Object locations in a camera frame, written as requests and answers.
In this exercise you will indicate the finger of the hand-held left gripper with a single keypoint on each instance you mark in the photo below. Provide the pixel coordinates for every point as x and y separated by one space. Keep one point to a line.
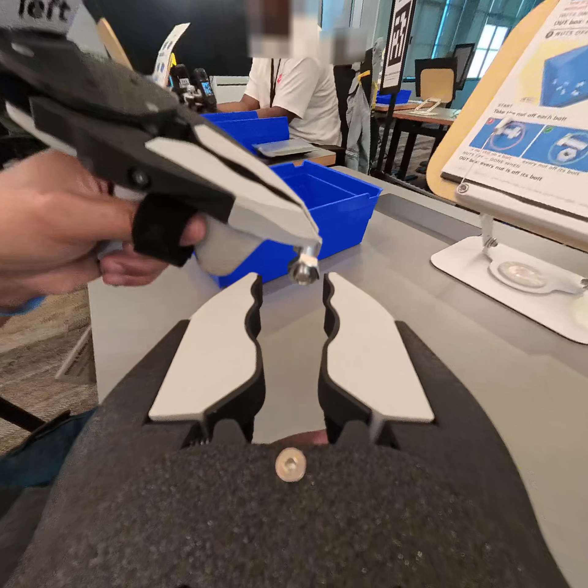
266 216
239 149

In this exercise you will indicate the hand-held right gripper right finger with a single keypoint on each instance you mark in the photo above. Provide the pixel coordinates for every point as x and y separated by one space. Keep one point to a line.
372 363

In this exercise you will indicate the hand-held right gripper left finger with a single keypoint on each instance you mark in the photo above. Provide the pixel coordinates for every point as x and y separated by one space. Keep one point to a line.
206 363

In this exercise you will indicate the steel hex bolt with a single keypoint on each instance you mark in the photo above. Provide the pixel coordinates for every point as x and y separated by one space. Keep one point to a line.
312 251

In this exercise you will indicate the blue plastic bin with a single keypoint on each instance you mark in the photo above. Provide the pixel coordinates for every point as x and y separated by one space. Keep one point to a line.
395 97
340 206
257 131

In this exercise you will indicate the grey desk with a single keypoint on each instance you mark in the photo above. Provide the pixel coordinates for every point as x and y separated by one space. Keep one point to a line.
459 367

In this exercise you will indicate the person's left hand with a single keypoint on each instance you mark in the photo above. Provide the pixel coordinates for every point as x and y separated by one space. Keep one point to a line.
55 220

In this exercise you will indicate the grey metal tray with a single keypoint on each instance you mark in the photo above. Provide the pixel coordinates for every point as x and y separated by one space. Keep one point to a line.
285 147

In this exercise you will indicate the wooden document stand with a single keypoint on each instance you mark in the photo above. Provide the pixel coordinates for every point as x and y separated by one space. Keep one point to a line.
445 151
115 43

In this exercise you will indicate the printed instruction sheet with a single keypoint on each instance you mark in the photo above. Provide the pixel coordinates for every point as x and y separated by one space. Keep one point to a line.
170 55
519 138

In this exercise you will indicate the large black screen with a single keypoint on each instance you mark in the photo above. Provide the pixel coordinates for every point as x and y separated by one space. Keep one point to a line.
183 36

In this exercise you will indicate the hanging denim jacket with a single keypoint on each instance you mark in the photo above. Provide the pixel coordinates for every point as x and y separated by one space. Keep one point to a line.
358 119

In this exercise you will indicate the blue wristband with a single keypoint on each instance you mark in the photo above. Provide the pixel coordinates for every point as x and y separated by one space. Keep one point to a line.
23 307

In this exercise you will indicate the tall marker sign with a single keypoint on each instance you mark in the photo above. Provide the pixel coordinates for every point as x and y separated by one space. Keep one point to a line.
399 41

